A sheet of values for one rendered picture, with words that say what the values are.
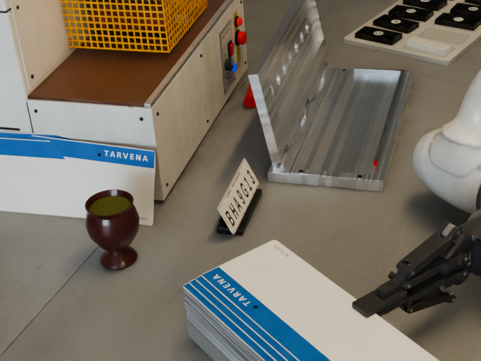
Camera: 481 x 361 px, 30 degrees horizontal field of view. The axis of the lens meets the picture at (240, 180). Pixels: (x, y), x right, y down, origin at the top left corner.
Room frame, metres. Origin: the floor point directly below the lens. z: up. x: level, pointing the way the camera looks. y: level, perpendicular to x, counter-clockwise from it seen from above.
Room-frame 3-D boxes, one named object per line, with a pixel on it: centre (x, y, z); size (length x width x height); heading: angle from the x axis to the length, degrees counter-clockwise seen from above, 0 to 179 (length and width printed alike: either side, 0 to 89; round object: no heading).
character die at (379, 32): (1.94, -0.35, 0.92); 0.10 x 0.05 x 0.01; 51
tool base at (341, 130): (1.54, -0.22, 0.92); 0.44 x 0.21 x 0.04; 162
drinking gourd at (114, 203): (1.17, 0.21, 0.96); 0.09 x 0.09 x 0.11
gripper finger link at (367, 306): (0.90, -0.17, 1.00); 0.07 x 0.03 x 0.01; 123
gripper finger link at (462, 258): (0.95, -0.24, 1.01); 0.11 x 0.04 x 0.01; 123
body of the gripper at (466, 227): (0.99, -0.30, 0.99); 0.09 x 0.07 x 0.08; 123
